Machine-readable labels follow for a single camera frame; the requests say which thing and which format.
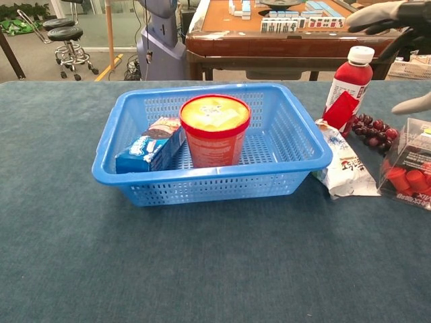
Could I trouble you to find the clear box red contents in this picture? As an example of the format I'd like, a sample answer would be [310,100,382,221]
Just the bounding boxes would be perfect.
[376,117,431,211]

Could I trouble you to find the short blue mahjong tile row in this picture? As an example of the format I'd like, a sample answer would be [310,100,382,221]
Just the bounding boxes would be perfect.
[269,9,300,18]

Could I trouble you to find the mahjong tile row red print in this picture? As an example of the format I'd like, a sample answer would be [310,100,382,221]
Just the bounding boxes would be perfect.
[306,17,346,30]

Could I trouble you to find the white plastic crate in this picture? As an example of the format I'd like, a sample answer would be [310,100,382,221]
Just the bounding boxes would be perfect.
[385,55,431,81]

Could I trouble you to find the black round stool chrome base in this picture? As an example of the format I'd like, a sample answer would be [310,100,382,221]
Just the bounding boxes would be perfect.
[42,0,85,32]
[46,26,100,81]

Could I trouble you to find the red drink bottle white cap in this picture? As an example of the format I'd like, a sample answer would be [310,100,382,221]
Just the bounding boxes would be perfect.
[321,45,376,139]

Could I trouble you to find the long blue mahjong tile row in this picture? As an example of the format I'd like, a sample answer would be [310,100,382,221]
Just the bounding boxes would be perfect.
[304,1,341,17]

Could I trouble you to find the black round dish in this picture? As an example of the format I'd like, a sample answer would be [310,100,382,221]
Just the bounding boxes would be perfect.
[259,0,306,9]

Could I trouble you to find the hanging black cable with plug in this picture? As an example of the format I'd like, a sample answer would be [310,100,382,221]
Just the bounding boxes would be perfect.
[143,0,153,65]

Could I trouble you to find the red cup with orange lid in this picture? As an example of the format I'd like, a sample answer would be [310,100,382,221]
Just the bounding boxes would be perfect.
[178,94,252,168]

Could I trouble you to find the chrome tube frame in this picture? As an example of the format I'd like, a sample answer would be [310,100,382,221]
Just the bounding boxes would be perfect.
[16,9,53,44]

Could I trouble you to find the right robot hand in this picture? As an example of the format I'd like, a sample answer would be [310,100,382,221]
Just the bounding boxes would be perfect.
[345,0,431,115]

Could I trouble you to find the stacked blue mahjong tiles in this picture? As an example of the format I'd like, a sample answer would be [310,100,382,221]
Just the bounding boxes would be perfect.
[228,0,252,17]

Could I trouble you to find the black slanted table leg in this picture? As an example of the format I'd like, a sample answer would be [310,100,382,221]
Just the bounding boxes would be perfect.
[0,29,26,80]

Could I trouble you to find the dark red grape bunch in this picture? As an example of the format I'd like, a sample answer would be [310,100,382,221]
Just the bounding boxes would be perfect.
[351,113,400,155]

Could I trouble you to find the white snack bag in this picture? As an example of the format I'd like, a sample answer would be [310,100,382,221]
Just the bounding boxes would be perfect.
[311,118,381,201]

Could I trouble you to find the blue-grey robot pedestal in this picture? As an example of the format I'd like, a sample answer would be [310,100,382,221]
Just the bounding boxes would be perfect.
[136,0,188,81]

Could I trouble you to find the wooden pole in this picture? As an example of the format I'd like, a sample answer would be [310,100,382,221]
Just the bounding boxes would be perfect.
[104,0,116,71]

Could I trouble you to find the brown mahjong table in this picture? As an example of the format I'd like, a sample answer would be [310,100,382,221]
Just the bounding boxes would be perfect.
[185,0,405,81]

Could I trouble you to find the mahjong tile row dark print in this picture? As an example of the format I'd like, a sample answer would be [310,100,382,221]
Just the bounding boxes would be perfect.
[261,16,306,34]

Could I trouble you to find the blue perforated plastic basket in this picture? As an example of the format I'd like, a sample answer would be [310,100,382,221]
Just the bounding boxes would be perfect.
[91,82,334,207]

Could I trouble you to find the cookie package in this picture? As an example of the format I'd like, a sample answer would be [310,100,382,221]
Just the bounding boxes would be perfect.
[114,116,187,174]

